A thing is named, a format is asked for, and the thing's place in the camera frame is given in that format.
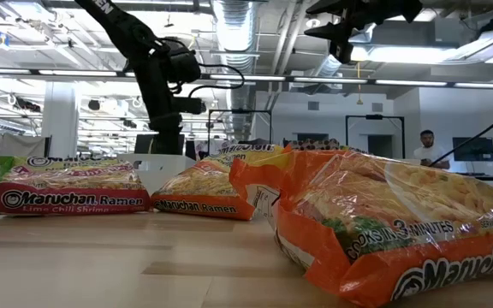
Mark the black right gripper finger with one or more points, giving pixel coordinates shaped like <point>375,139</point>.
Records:
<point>332,32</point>
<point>330,6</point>

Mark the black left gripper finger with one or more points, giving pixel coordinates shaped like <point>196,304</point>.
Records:
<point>167,126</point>

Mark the orange chicken Maruchan noodle pack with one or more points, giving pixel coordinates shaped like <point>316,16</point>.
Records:
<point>203,188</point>
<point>400,205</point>

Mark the green lime shrimp noodle pack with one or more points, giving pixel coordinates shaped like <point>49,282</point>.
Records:
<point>75,199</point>

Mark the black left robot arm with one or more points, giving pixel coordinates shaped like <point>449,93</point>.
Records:
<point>118,21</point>

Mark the white plastic bin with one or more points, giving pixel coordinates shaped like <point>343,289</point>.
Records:
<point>161,171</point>

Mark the long linear ceiling light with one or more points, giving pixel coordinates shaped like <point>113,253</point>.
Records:
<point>400,82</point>

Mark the white square column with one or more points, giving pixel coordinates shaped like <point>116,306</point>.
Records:
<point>60,120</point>

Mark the dark polka-dot bag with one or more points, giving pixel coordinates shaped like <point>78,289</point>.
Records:
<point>315,144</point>

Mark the grey cloth partition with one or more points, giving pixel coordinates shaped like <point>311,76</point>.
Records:
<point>15,145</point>

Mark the person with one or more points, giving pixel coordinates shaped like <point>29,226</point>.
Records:
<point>430,152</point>

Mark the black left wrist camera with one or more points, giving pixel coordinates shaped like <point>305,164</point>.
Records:
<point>191,105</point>

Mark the black gantry frame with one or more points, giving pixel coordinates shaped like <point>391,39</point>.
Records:
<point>375,116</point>
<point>240,111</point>

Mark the silver spiral air duct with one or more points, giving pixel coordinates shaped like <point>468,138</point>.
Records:
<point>233,34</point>

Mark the black wall monitor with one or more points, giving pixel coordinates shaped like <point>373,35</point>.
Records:
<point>465,149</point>

